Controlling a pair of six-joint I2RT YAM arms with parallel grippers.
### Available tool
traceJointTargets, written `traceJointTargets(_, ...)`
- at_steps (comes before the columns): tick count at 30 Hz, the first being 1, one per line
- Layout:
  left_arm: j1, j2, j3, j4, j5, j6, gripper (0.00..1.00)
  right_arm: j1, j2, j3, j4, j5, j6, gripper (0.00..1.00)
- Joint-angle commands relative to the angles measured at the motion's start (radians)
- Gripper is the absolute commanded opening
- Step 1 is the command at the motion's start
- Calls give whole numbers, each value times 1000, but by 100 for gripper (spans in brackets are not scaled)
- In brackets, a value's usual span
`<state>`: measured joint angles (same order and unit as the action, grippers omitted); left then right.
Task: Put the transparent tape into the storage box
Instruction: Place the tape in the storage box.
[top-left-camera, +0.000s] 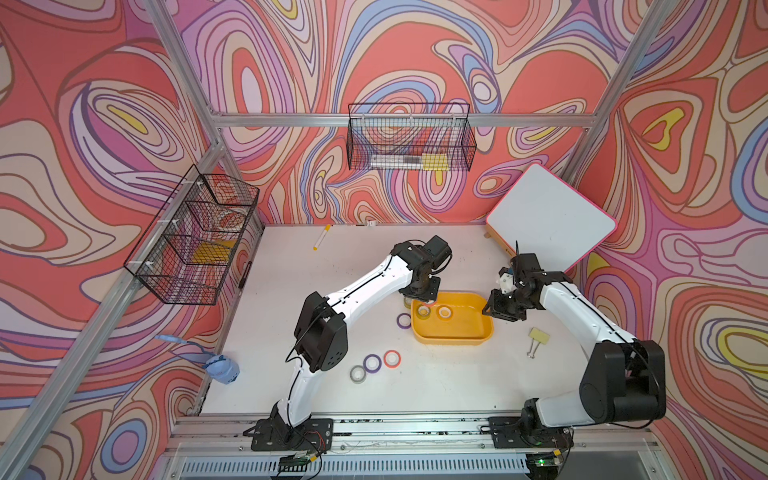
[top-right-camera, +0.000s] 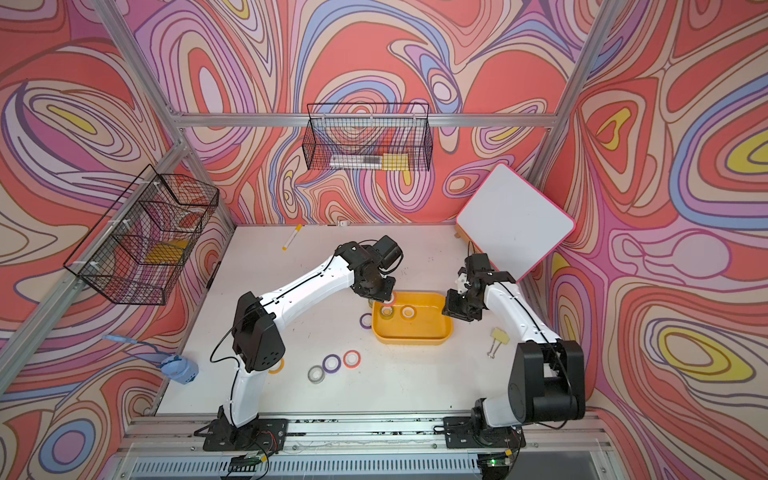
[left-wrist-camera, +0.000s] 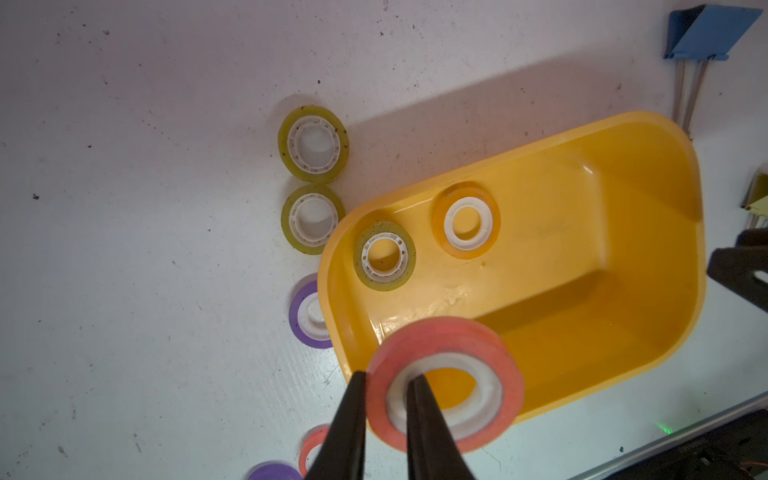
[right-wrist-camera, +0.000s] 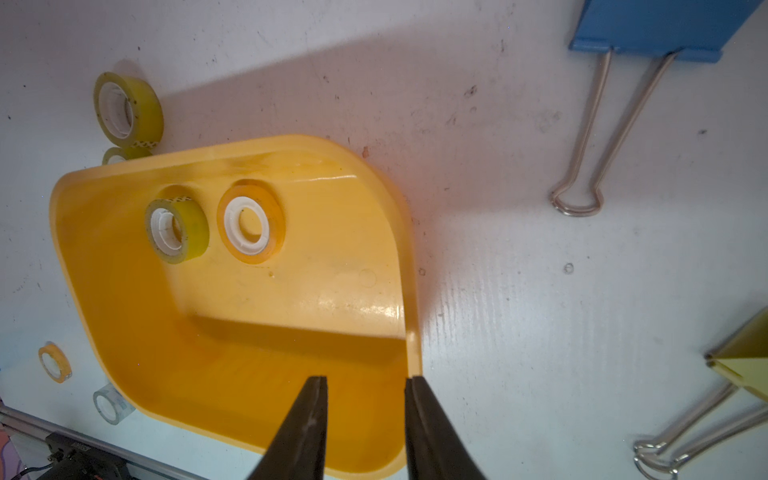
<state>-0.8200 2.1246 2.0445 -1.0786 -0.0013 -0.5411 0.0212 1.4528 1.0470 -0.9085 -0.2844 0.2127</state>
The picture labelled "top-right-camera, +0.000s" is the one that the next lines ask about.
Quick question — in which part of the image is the purple tape roll upper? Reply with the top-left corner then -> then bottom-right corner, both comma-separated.
359,313 -> 373,330

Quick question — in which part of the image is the black wire basket back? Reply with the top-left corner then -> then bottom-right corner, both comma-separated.
302,101 -> 434,171

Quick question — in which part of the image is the white board pink edge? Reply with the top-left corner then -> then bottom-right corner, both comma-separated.
456,165 -> 575,280

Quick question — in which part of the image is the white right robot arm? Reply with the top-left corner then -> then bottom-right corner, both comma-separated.
443,253 -> 586,432

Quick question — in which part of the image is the purple tape roll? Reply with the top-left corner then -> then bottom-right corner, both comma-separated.
359,313 -> 373,330
321,354 -> 343,374

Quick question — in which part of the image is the yellow sticky note pad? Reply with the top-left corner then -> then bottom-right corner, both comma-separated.
491,327 -> 510,345

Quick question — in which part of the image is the black wire basket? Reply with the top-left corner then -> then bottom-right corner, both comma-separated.
302,101 -> 434,171
63,166 -> 219,306

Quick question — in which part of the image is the yellow block in basket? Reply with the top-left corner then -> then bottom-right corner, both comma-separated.
144,240 -> 189,266

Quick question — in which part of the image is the orange tape roll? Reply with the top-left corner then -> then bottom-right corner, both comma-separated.
268,358 -> 285,375

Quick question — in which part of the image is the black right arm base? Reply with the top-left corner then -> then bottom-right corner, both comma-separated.
433,399 -> 526,451

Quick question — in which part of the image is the yellow capped white marker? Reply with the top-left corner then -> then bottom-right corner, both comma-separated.
282,224 -> 304,251

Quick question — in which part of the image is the black wire basket left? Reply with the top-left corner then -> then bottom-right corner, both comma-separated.
63,166 -> 219,306

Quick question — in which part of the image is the red tape roll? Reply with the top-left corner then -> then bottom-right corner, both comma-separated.
342,350 -> 361,369
401,306 -> 416,320

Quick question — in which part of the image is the blue cloth bundle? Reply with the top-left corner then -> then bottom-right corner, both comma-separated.
102,335 -> 199,384

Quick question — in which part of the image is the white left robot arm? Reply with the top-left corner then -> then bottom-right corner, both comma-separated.
222,235 -> 404,428

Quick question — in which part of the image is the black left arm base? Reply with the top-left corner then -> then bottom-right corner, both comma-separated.
193,407 -> 288,454

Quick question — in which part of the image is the yellow-green tape roll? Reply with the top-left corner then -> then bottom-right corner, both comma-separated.
379,305 -> 394,320

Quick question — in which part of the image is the yellow item in back basket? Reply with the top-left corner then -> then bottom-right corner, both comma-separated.
381,153 -> 410,171

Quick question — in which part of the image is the purple tape roll lower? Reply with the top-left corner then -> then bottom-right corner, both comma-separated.
321,354 -> 343,374

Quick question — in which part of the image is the yellow plastic storage box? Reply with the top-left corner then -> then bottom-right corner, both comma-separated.
372,291 -> 453,346

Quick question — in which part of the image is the grey clear tape roll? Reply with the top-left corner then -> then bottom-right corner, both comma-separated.
307,365 -> 326,384

